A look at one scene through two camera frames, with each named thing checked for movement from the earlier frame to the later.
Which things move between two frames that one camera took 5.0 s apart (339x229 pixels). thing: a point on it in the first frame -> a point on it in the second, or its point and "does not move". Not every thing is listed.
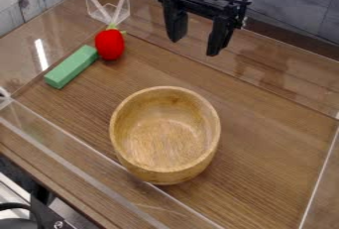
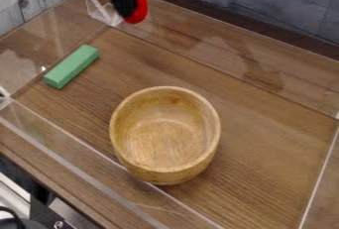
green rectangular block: x=62 y=75 does not move
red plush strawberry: x=110 y=43 -> x=141 y=9
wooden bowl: x=165 y=132 does not move
